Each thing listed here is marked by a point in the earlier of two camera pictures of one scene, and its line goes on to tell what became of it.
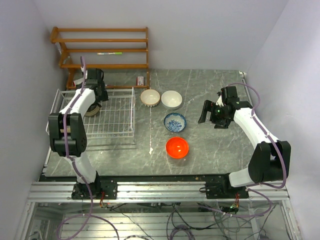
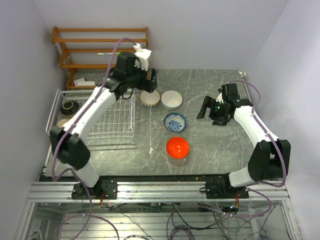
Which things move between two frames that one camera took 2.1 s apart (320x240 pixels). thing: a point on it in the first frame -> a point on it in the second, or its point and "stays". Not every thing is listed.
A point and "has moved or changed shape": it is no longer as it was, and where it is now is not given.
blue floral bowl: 175,122 stays
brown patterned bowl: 92,110 has moved or changed shape
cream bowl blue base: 150,98 stays
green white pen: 111,53 stays
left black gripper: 105,96 -> 147,85
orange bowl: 177,147 stays
